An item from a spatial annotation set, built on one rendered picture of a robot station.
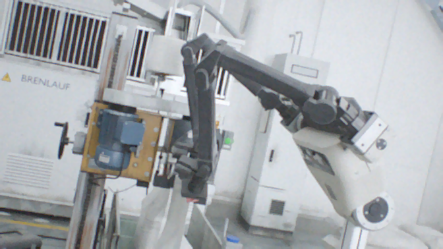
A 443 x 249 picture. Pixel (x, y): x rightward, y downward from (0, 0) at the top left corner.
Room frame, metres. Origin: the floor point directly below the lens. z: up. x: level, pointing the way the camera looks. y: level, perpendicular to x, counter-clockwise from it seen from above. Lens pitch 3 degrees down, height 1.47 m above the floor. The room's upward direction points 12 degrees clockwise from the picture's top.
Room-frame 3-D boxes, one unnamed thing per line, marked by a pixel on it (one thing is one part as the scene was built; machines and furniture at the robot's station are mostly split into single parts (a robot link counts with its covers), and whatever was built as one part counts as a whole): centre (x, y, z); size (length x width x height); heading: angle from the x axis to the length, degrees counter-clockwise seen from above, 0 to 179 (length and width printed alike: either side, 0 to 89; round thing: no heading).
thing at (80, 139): (2.43, 0.61, 1.14); 0.11 x 0.06 x 0.11; 12
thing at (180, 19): (4.88, 0.55, 1.82); 0.51 x 0.27 x 0.71; 12
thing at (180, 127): (2.60, 0.11, 1.21); 0.30 x 0.25 x 0.30; 12
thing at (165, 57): (2.29, 0.27, 1.61); 0.17 x 0.17 x 0.17
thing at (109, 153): (2.25, 0.41, 1.21); 0.15 x 0.15 x 0.25
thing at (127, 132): (2.17, 0.35, 1.25); 0.10 x 0.08 x 0.12; 127
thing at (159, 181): (2.45, 0.20, 1.04); 0.08 x 0.06 x 0.05; 102
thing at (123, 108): (2.25, 0.41, 1.35); 0.12 x 0.12 x 0.04
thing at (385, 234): (4.72, -1.71, 0.56); 0.66 x 0.42 x 0.15; 102
